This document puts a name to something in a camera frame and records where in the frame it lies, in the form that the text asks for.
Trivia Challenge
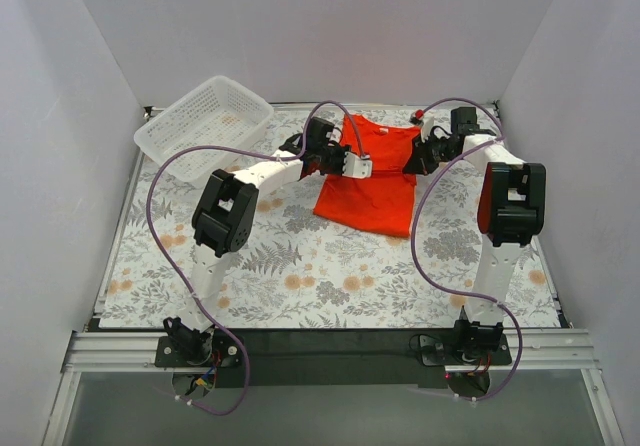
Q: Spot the orange t-shirt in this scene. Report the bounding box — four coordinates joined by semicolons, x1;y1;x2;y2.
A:
313;115;420;238

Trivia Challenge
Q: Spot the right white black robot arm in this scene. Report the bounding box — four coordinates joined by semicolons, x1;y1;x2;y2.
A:
404;106;546;367

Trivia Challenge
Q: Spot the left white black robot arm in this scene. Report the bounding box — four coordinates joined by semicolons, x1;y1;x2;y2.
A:
162;117;372;365

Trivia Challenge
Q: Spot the white plastic basket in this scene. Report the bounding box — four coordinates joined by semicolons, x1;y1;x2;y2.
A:
134;76;274;165

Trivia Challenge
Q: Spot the floral patterned table mat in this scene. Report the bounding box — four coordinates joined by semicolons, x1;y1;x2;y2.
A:
99;106;560;330

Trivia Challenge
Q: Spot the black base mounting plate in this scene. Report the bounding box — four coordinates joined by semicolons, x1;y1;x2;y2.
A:
154;328;515;388

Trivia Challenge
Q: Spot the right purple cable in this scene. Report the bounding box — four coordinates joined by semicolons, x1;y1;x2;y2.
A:
409;96;524;403

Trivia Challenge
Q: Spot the purple cable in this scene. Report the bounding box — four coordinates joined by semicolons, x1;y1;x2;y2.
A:
409;96;524;403
147;99;371;416

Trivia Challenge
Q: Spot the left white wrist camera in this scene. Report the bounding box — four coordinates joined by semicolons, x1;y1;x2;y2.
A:
342;152;373;179

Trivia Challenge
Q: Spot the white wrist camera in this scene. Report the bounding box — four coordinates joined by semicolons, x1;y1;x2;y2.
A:
410;109;434;143
342;152;373;179

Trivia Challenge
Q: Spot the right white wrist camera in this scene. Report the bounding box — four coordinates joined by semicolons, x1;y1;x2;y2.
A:
410;109;434;143

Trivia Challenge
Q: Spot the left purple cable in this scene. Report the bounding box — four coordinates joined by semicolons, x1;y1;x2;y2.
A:
147;99;371;416

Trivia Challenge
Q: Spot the aluminium frame rail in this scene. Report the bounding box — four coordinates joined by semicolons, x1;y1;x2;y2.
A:
42;329;624;446

